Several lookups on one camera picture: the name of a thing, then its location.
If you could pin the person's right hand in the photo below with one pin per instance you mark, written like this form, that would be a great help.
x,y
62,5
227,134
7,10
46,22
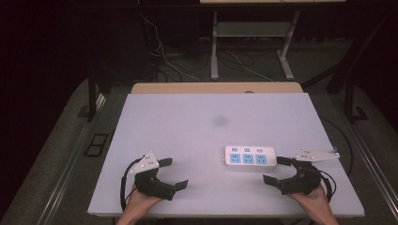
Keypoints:
x,y
314,201

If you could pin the aluminium floor rail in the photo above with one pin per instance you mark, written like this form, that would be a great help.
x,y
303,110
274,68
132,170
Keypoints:
x,y
75,156
372,156

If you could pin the light wooden table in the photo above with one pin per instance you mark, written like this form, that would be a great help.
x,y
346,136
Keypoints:
x,y
216,87

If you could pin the white power strip blue sockets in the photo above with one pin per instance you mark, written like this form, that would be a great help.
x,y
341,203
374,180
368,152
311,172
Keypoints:
x,y
250,157

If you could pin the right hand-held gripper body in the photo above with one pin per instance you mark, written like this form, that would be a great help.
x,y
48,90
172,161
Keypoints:
x,y
305,181

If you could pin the white metal desk frame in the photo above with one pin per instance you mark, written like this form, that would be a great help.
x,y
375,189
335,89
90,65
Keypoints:
x,y
214,47

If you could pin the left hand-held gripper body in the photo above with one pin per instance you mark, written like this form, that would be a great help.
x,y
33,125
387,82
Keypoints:
x,y
151,184

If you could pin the person's left hand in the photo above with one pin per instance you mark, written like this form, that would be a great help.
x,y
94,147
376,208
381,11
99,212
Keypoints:
x,y
139,201

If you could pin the black metal stand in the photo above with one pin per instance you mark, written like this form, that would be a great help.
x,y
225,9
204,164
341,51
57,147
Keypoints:
x,y
350,93

